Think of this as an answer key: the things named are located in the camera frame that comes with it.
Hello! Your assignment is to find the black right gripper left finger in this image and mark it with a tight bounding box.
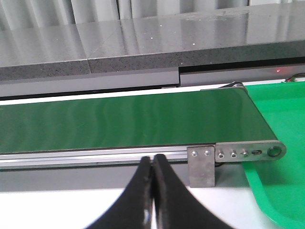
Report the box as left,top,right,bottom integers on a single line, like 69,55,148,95
88,156,153,229

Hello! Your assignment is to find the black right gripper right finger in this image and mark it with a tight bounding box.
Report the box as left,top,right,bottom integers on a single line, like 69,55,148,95
153,154,231,229

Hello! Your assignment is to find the green conveyor belt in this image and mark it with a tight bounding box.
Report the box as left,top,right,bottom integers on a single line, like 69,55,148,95
0,88,276,153

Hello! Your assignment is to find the green plastic tray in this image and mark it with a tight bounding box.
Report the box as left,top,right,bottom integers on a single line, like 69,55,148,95
243,82,305,229

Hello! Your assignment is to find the dark grey stone counter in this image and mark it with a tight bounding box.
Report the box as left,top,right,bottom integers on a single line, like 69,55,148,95
0,1,305,100

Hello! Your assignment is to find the white corrugated curtain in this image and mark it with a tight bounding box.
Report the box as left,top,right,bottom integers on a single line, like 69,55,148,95
0,0,305,31

